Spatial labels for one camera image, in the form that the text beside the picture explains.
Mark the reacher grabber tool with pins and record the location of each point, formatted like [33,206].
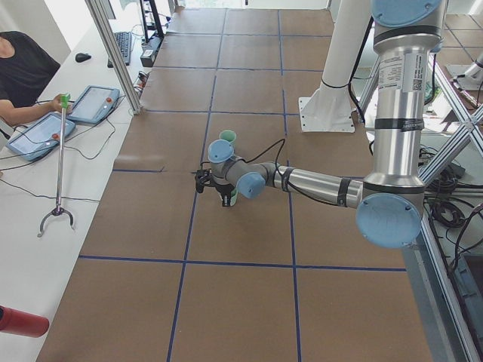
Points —
[59,210]

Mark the blue teach pendant near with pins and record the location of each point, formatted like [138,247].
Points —
[39,139]

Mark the aluminium frame right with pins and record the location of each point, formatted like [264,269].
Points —
[445,263]

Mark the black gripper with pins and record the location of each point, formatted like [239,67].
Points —
[224,188]

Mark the blue teach pendant far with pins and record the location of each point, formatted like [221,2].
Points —
[94,104]

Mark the black keyboard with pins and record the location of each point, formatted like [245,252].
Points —
[124,42]

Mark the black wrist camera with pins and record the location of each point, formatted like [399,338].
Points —
[203,179]

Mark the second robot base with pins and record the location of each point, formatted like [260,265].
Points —
[468,77]

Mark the aluminium frame post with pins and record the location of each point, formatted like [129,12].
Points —
[101,21]

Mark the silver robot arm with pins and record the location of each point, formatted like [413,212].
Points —
[389,200]

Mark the red cylinder bottle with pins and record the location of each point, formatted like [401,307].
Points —
[22,323]

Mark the mint green cup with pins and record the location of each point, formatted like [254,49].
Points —
[228,135]
[233,197]

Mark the black computer mouse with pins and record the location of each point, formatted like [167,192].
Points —
[82,57]

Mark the person in black shirt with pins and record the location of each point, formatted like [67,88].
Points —
[26,70]

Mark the blue teach pendant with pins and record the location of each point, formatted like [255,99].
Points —
[39,139]
[94,104]

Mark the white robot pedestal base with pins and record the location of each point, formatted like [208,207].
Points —
[329,108]

